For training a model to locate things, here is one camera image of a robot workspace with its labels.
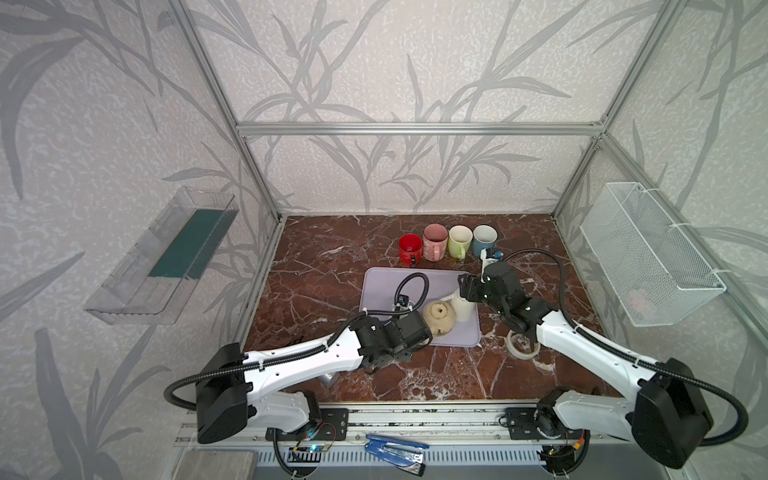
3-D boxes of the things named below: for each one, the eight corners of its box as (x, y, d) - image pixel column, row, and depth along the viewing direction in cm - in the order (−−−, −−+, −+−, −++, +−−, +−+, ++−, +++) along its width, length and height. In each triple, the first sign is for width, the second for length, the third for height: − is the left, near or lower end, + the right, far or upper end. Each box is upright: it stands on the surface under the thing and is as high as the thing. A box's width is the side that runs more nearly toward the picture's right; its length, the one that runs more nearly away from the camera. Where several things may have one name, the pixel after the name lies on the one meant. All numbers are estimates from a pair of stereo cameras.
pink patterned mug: (423, 269, 106) (424, 249, 97) (421, 243, 114) (423, 223, 105) (446, 269, 106) (450, 249, 97) (443, 243, 114) (447, 223, 105)
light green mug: (448, 267, 107) (451, 250, 99) (445, 243, 114) (448, 225, 106) (470, 267, 107) (475, 250, 99) (466, 243, 114) (471, 225, 106)
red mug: (394, 261, 108) (394, 247, 102) (404, 244, 113) (404, 230, 107) (415, 268, 106) (416, 255, 100) (424, 250, 111) (425, 237, 105)
